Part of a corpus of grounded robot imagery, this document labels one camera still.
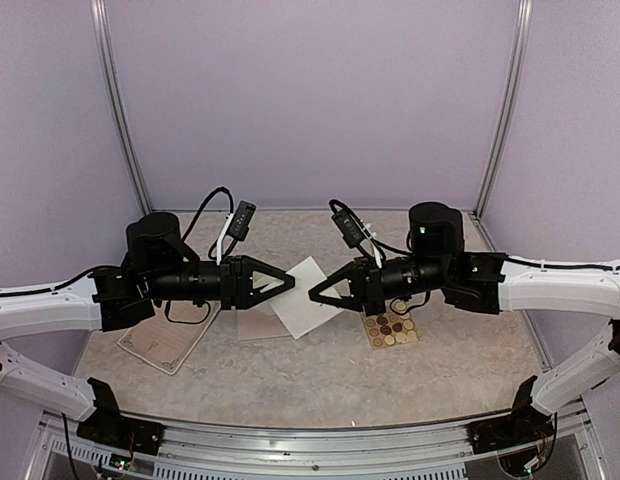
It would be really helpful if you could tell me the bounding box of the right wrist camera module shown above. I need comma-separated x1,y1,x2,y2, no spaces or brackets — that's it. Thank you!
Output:
331,209,368,248

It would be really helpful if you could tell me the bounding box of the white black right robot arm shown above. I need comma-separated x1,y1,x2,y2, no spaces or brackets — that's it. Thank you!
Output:
309,199,620,444

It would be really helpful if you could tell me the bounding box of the left aluminium corner post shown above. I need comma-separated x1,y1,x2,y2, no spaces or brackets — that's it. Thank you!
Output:
90,0,153,214

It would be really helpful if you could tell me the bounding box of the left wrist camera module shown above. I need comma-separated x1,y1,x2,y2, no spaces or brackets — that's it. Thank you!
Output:
226,200,257,242

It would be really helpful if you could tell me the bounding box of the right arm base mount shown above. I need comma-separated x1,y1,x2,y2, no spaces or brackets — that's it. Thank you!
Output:
467,376,556,454

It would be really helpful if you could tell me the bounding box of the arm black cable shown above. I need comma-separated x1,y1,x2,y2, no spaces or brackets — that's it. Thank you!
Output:
181,186,237,236
328,198,416,254

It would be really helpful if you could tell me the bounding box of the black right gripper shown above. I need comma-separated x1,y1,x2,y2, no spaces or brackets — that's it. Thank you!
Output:
309,254,450,316

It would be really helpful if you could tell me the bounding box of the front aluminium frame rail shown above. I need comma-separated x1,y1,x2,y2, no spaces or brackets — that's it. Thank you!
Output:
17,401,609,479

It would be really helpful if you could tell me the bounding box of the round sticker seal sheet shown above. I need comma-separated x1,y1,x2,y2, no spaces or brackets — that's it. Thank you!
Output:
361,299,421,350

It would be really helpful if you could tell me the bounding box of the right aluminium corner post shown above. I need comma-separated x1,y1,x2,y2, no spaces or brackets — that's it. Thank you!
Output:
473,0,534,223

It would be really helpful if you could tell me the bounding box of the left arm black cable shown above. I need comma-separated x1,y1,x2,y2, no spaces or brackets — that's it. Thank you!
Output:
181,186,237,236

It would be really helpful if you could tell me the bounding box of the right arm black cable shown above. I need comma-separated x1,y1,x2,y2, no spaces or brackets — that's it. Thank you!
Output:
328,198,416,254

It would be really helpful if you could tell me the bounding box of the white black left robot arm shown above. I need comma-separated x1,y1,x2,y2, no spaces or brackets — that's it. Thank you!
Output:
0,212,295,445

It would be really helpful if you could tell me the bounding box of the translucent pink envelope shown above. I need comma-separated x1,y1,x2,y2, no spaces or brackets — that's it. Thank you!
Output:
237,303,290,341

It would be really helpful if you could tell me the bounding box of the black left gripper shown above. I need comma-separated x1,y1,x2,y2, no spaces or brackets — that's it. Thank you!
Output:
146,254,295,310

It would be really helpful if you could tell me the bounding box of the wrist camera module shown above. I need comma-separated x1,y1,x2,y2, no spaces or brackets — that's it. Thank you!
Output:
331,209,368,248
226,200,257,242

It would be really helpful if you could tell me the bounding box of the beige lined letter paper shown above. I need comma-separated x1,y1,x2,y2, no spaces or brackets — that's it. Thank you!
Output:
256,256,343,340

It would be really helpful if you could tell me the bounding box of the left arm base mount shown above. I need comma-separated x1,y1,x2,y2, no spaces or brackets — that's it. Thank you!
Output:
76,378,165,456

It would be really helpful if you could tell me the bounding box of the aluminium corner post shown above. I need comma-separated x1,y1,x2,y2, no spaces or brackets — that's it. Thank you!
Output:
473,0,534,223
90,0,153,214

